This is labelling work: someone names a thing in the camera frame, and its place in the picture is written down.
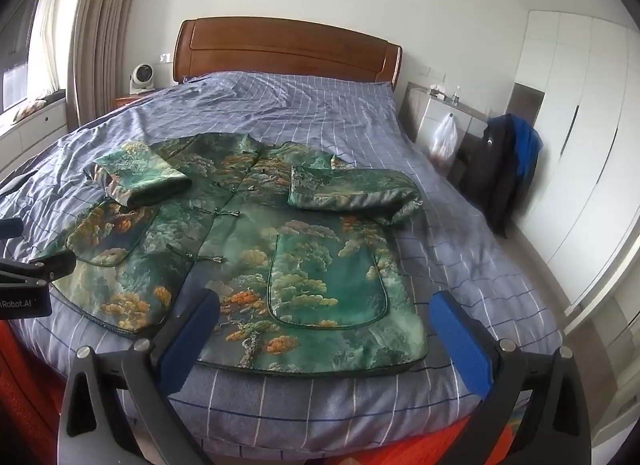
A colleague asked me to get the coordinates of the green landscape print jacket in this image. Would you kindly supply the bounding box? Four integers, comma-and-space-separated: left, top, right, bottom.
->
46, 132, 427, 375

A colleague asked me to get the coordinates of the red orange mat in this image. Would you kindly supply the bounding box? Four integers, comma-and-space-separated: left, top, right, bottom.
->
1, 321, 65, 464

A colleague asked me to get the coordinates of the white drawer cabinet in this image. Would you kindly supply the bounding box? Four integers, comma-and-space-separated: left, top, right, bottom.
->
0, 99, 68, 178

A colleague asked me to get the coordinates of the wooden nightstand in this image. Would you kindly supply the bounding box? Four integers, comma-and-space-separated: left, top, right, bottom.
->
112, 94, 148, 110

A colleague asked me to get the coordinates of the white wardrobe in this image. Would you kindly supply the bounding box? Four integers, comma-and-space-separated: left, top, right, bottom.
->
514, 11, 639, 310

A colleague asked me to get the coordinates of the white round desk fan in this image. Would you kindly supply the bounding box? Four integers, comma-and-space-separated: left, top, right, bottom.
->
129, 63, 155, 95

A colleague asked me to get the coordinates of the window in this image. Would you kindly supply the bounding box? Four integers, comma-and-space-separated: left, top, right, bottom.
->
1, 0, 65, 113

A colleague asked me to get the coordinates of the beige curtain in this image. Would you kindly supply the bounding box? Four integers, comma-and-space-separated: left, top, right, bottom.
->
66, 0, 132, 131

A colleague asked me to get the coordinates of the black and blue jacket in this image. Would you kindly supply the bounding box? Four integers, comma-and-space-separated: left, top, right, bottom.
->
459, 114, 542, 237

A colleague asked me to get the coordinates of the white plastic bag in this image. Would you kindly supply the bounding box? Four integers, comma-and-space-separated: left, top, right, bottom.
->
430, 113, 458, 164

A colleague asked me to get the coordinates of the brown wooden headboard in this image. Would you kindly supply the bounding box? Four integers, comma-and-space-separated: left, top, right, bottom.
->
172, 16, 402, 86

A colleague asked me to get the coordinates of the grey white dresser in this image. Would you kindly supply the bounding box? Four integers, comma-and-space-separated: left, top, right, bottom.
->
399, 82, 488, 186

